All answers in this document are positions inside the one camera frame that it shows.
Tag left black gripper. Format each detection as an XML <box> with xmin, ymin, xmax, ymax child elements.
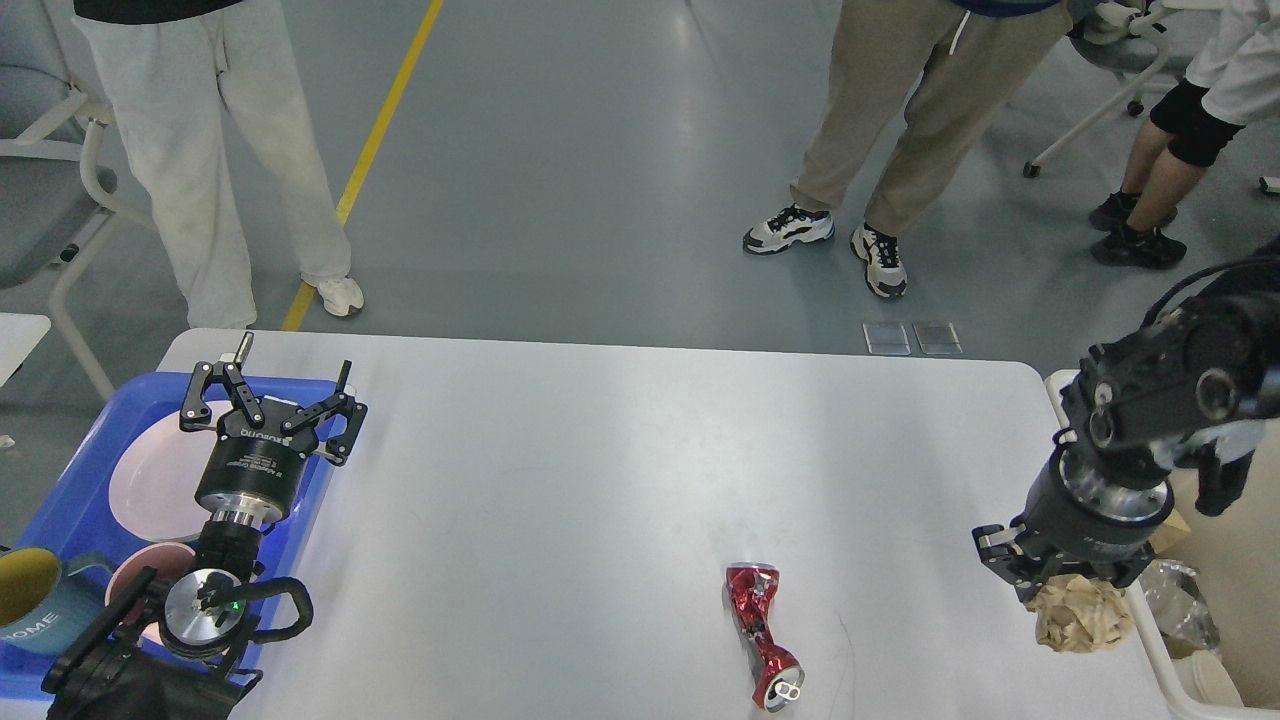
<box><xmin>180</xmin><ymin>331</ymin><xmax>369</xmax><ymax>530</ymax></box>

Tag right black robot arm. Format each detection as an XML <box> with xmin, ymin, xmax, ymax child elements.
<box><xmin>972</xmin><ymin>252</ymin><xmax>1279</xmax><ymax>602</ymax></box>

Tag white side table corner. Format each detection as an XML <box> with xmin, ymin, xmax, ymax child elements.
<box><xmin>0</xmin><ymin>313</ymin><xmax>51</xmax><ymax>386</ymax></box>

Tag white plastic bin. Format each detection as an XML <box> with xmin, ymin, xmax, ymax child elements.
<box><xmin>1044</xmin><ymin>369</ymin><xmax>1280</xmax><ymax>717</ymax></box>

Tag crushed red can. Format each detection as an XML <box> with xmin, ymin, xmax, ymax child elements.
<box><xmin>724</xmin><ymin>562</ymin><xmax>805</xmax><ymax>714</ymax></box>

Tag brown paper bag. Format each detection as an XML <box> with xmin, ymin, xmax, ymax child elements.
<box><xmin>1149</xmin><ymin>509</ymin><xmax>1192</xmax><ymax>556</ymax></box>

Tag person in white trousers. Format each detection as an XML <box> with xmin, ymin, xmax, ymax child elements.
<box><xmin>73</xmin><ymin>1</ymin><xmax>365</xmax><ymax>329</ymax></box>

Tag white paper cup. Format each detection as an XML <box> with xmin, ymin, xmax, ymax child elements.
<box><xmin>1172</xmin><ymin>650</ymin><xmax>1244</xmax><ymax>707</ymax></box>

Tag pink mug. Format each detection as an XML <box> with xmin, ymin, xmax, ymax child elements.
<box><xmin>104</xmin><ymin>543</ymin><xmax>201</xmax><ymax>646</ymax></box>

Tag brown paper ball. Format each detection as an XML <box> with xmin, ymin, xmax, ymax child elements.
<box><xmin>1024</xmin><ymin>574</ymin><xmax>1135</xmax><ymax>653</ymax></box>

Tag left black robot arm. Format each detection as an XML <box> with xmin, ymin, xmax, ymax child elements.
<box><xmin>42</xmin><ymin>332</ymin><xmax>367</xmax><ymax>719</ymax></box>

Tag teal mug yellow inside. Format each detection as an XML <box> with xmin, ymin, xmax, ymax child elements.
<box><xmin>1</xmin><ymin>547</ymin><xmax>116</xmax><ymax>656</ymax></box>

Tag person in khaki trousers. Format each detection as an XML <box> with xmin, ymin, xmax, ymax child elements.
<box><xmin>742</xmin><ymin>1</ymin><xmax>1088</xmax><ymax>300</ymax></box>

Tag grey office chair left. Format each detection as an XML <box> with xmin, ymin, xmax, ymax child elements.
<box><xmin>1</xmin><ymin>1</ymin><xmax>155</xmax><ymax>400</ymax></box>

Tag pink plate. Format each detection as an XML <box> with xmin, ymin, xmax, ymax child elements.
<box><xmin>108</xmin><ymin>402</ymin><xmax>218</xmax><ymax>542</ymax></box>

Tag floor outlet plates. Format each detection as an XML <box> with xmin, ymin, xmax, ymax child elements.
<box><xmin>861</xmin><ymin>322</ymin><xmax>964</xmax><ymax>356</ymax></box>

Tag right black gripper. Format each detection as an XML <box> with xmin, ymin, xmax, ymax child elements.
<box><xmin>972</xmin><ymin>445</ymin><xmax>1174</xmax><ymax>603</ymax></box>

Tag person in black shorts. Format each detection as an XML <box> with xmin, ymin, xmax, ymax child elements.
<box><xmin>1089</xmin><ymin>1</ymin><xmax>1279</xmax><ymax>270</ymax></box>

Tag white office chair right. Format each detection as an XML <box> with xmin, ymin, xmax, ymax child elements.
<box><xmin>1021</xmin><ymin>1</ymin><xmax>1228</xmax><ymax>179</ymax></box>

